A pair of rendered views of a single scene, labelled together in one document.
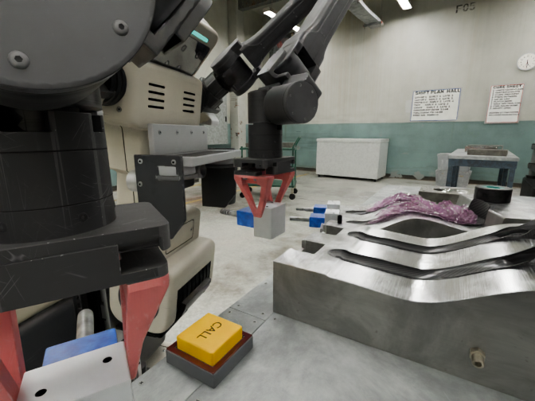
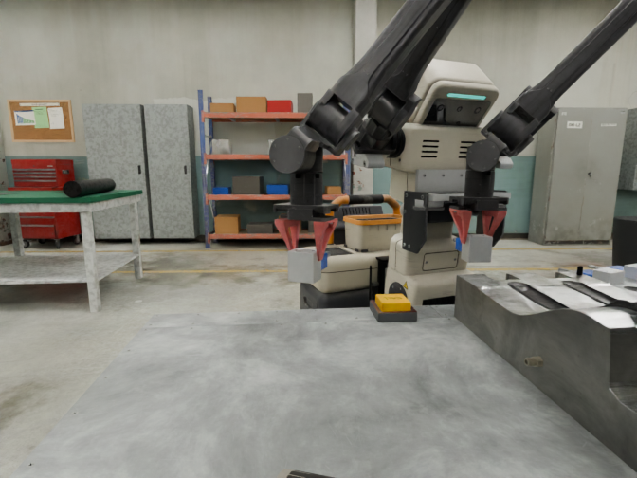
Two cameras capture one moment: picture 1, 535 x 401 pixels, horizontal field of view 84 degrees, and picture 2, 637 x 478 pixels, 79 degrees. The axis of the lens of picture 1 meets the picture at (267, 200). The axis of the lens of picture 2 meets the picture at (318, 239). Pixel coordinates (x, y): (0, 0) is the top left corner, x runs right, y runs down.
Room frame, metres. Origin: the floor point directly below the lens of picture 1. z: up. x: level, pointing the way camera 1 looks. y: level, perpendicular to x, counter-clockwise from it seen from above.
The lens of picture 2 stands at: (-0.25, -0.46, 1.10)
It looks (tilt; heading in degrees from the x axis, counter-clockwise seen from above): 10 degrees down; 53
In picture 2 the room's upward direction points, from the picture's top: straight up
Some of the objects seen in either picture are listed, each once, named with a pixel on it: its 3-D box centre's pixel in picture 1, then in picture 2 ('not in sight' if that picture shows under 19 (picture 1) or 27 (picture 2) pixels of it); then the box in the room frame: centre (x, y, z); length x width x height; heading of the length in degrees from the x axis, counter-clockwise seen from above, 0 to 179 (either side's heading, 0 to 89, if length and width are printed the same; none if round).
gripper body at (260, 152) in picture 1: (265, 145); (479, 188); (0.51, 0.00, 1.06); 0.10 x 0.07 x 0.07; 148
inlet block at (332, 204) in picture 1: (317, 210); (615, 271); (0.88, -0.15, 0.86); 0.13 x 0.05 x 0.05; 76
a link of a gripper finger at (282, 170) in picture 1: (269, 186); (482, 221); (0.52, 0.00, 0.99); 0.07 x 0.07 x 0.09; 58
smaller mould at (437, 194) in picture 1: (448, 199); not in sight; (1.11, -0.69, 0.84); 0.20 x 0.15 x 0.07; 59
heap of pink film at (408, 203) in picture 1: (419, 205); not in sight; (0.76, -0.40, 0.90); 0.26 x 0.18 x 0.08; 76
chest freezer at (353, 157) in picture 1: (351, 157); not in sight; (7.30, -2.03, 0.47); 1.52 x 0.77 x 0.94; 55
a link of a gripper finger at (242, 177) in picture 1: (261, 188); (470, 221); (0.50, 0.01, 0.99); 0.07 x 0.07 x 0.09; 58
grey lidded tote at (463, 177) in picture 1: (452, 178); not in sight; (6.08, -3.79, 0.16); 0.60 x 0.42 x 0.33; 51
